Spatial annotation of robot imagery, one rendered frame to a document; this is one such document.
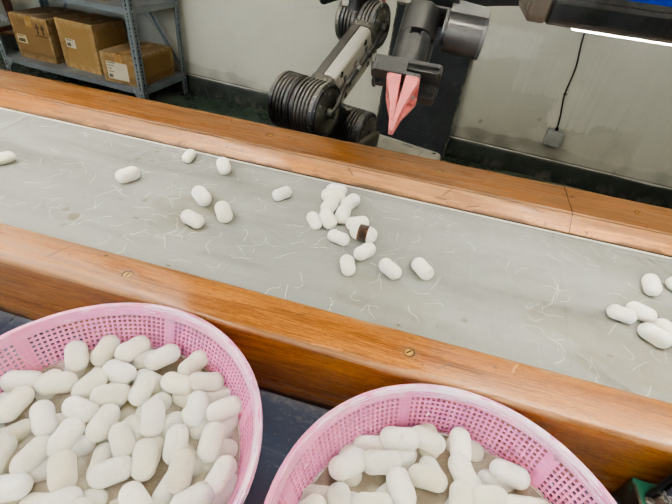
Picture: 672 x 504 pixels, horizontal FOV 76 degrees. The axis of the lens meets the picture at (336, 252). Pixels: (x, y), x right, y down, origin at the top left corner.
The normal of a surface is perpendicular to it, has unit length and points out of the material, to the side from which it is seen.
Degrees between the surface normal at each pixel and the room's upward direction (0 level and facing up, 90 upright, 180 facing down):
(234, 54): 91
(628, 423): 0
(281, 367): 90
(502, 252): 0
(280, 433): 0
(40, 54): 91
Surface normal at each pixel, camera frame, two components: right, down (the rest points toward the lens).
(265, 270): 0.10, -0.78
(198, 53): -0.34, 0.54
